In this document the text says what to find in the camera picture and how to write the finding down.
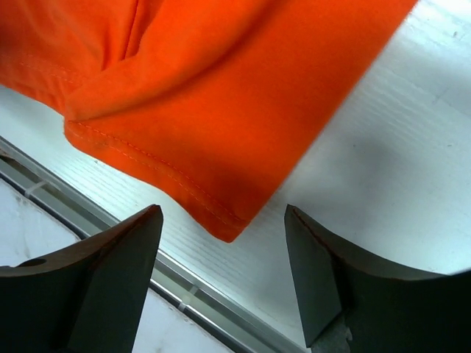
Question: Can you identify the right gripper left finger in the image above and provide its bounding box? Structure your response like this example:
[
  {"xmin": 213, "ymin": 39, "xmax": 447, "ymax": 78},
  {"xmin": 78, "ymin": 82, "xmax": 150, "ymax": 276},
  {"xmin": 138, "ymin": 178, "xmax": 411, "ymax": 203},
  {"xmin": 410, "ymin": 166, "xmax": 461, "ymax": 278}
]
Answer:
[{"xmin": 1, "ymin": 205, "xmax": 163, "ymax": 352}]

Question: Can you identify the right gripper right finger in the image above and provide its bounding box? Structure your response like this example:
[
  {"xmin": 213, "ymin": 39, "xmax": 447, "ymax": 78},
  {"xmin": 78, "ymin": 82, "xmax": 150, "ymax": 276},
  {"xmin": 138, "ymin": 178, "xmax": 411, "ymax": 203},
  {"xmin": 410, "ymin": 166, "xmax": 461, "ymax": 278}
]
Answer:
[{"xmin": 284, "ymin": 205, "xmax": 470, "ymax": 352}]

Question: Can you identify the orange t-shirt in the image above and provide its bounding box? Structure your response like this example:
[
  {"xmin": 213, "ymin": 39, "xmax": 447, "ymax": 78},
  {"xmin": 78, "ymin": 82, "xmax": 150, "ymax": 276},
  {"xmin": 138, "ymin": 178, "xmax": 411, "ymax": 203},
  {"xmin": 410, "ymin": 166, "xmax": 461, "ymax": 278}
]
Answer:
[{"xmin": 1, "ymin": 1, "xmax": 414, "ymax": 242}]

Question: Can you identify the aluminium table rail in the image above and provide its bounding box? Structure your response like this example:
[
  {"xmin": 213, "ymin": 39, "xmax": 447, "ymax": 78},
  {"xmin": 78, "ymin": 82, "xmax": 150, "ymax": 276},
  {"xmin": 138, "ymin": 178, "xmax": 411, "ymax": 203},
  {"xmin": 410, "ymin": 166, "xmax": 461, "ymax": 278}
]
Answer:
[{"xmin": 0, "ymin": 135, "xmax": 306, "ymax": 353}]

